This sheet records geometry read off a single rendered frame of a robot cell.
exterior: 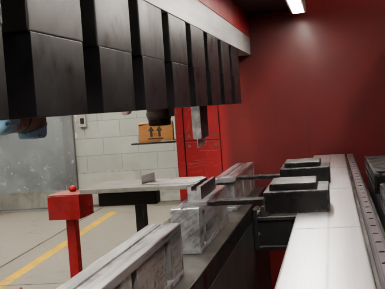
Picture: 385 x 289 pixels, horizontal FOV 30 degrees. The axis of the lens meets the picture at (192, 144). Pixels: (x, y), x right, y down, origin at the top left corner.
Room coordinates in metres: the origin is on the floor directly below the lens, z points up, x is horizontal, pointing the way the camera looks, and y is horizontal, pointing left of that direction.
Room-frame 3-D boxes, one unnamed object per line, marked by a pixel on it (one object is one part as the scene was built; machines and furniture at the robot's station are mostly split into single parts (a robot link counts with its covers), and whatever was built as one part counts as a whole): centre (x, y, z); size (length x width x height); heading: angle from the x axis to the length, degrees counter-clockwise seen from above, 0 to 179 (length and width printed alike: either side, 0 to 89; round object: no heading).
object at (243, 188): (2.24, -0.13, 0.92); 0.50 x 0.06 x 0.10; 169
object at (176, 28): (1.33, 0.05, 1.26); 0.15 x 0.09 x 0.17; 169
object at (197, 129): (1.70, -0.02, 1.13); 0.10 x 0.02 x 0.10; 169
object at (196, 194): (1.67, -0.02, 0.99); 0.20 x 0.03 x 0.03; 169
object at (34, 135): (1.85, 0.42, 1.18); 0.11 x 0.08 x 0.11; 166
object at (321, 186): (1.27, -0.10, 1.01); 0.26 x 0.12 x 0.05; 79
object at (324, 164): (1.66, -0.18, 1.01); 0.26 x 0.12 x 0.05; 79
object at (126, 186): (1.73, 0.12, 1.00); 0.26 x 0.18 x 0.01; 79
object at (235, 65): (2.12, -0.10, 1.26); 0.15 x 0.09 x 0.17; 169
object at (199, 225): (1.65, -0.01, 0.92); 0.39 x 0.06 x 0.10; 169
